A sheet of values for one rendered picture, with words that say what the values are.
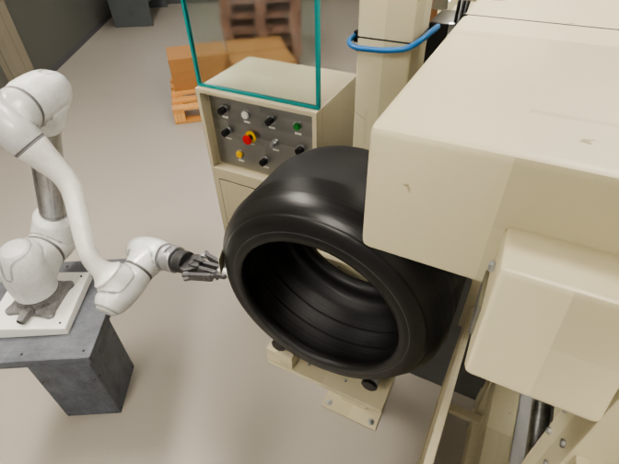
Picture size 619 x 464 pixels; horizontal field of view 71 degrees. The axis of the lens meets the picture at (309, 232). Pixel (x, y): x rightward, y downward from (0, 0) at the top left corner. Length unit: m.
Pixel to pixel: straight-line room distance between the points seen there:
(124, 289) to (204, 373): 1.02
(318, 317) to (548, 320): 1.02
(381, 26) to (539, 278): 0.80
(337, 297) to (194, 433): 1.12
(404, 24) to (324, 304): 0.80
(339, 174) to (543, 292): 0.62
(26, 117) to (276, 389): 1.56
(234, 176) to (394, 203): 1.60
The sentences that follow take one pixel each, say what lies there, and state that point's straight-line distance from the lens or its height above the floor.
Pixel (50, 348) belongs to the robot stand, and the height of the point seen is 0.65.
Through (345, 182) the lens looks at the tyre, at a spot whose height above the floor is 1.47.
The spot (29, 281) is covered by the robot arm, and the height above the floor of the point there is 0.86.
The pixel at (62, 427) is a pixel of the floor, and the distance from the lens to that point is 2.47.
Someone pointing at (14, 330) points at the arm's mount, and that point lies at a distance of 1.93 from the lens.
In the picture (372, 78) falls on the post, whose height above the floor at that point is 1.57.
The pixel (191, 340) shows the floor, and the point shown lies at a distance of 2.50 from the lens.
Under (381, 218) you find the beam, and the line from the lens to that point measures 0.45.
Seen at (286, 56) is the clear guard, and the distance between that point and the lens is 1.61.
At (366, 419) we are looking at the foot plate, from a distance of 2.17.
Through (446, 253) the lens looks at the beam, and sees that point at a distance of 0.45.
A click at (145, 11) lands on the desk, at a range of 7.85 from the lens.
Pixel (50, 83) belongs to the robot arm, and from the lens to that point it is 1.55.
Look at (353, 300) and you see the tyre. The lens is 1.36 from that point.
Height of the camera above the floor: 1.97
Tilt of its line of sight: 41 degrees down
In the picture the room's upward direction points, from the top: 2 degrees counter-clockwise
